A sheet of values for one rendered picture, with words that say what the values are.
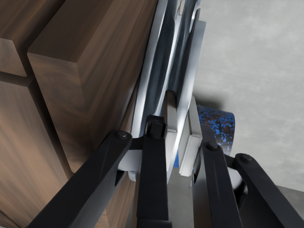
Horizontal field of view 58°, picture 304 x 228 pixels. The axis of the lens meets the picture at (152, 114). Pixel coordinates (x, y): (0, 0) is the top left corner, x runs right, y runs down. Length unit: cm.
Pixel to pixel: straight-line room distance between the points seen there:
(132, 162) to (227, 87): 248
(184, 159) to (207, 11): 207
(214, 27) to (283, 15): 48
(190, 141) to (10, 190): 16
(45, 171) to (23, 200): 9
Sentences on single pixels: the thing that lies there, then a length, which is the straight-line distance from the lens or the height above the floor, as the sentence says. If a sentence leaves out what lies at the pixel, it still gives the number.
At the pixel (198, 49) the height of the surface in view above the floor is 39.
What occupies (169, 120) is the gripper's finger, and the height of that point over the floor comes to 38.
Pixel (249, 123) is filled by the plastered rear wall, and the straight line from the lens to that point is 295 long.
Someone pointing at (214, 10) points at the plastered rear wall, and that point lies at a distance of 221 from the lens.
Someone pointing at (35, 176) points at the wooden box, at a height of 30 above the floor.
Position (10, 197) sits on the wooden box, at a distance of 28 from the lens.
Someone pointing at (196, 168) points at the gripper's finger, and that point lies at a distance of 16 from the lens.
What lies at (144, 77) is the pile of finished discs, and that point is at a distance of 21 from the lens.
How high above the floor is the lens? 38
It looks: 4 degrees down
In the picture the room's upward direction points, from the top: 103 degrees clockwise
